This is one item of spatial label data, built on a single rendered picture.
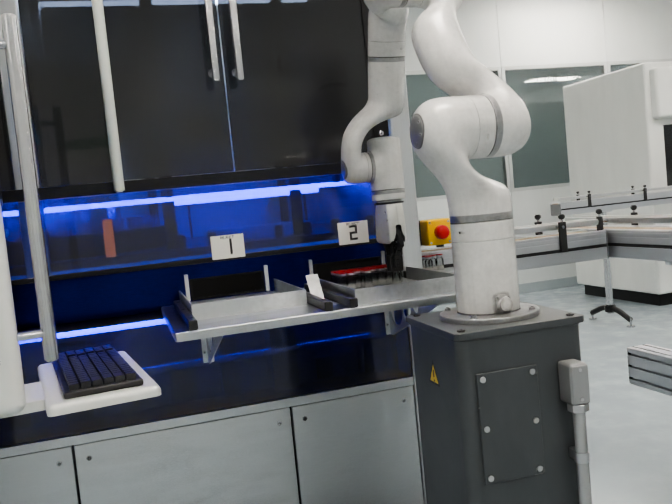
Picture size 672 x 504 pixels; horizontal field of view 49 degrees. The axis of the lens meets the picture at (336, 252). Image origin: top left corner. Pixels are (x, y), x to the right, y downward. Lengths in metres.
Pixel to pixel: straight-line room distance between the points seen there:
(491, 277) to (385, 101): 0.58
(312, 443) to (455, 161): 0.97
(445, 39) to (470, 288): 0.49
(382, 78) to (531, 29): 6.09
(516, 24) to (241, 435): 6.29
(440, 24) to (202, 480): 1.25
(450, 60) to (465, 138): 0.19
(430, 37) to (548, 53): 6.38
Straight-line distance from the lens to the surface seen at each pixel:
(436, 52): 1.50
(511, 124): 1.42
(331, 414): 2.03
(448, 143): 1.35
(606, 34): 8.31
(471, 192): 1.38
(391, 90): 1.78
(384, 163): 1.81
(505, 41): 7.66
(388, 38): 1.77
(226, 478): 2.02
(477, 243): 1.39
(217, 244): 1.90
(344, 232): 1.97
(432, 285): 1.66
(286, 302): 1.67
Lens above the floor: 1.11
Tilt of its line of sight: 4 degrees down
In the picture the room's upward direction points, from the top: 6 degrees counter-clockwise
